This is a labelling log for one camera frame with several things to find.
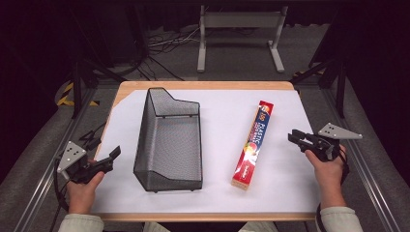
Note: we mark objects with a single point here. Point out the black clamp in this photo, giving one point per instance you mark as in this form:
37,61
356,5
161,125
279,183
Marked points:
91,138

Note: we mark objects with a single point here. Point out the aluminium rail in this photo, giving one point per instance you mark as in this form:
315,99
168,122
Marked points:
54,161
367,167

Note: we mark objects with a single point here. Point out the white paper-covered wooden board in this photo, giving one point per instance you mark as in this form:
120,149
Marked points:
222,129

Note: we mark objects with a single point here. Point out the person's left hand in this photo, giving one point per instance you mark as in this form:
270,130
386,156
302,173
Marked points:
82,193

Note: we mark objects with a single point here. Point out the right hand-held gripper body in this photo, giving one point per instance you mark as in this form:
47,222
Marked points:
325,145

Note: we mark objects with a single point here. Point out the white metal stand frame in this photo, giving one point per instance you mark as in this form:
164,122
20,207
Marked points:
241,22

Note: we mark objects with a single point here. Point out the yellow black striped tape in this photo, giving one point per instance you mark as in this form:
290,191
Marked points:
67,95

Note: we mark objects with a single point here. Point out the black tripod stand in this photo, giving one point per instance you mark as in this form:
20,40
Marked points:
80,83
335,77

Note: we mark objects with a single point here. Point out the red plastic wrap box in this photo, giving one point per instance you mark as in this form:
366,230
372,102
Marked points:
254,145

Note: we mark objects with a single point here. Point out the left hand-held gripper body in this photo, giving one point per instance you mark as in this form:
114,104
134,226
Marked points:
71,158

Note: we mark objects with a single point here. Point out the person's right hand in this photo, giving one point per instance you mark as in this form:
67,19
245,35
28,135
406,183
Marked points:
328,177

